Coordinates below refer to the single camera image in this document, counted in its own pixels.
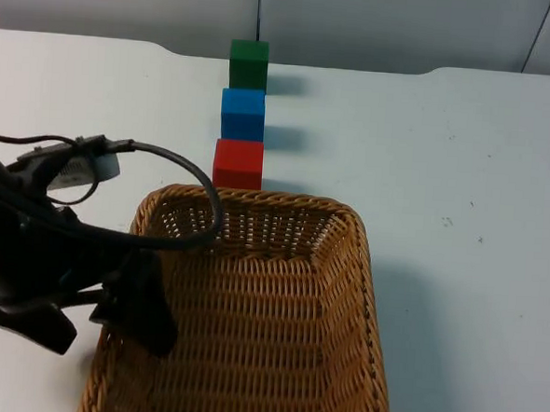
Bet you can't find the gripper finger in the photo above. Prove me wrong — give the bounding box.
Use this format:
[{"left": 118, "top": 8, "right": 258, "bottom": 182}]
[
  {"left": 0, "top": 298, "right": 80, "bottom": 357},
  {"left": 86, "top": 249, "right": 184, "bottom": 361}
]

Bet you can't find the pale brown wicker basket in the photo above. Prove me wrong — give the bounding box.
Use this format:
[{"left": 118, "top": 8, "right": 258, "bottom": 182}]
[{"left": 76, "top": 178, "right": 408, "bottom": 412}]

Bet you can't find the red cube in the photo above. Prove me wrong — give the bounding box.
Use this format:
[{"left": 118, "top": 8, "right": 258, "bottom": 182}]
[{"left": 211, "top": 138, "right": 266, "bottom": 191}]

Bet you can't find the blue cube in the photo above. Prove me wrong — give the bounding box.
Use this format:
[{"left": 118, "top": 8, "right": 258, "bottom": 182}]
[{"left": 218, "top": 87, "right": 267, "bottom": 144}]

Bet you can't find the green cube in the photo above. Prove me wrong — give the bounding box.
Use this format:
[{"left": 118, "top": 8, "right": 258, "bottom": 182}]
[{"left": 227, "top": 38, "right": 271, "bottom": 92}]

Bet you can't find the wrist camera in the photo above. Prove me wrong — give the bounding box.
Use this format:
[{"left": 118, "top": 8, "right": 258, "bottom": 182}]
[{"left": 3, "top": 129, "right": 123, "bottom": 199}]

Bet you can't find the thin black cable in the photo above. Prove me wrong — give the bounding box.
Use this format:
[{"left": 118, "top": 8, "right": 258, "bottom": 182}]
[{"left": 0, "top": 127, "right": 105, "bottom": 208}]

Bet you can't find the thick black cable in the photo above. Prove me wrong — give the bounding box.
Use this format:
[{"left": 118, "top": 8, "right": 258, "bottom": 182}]
[{"left": 69, "top": 136, "right": 227, "bottom": 255}]

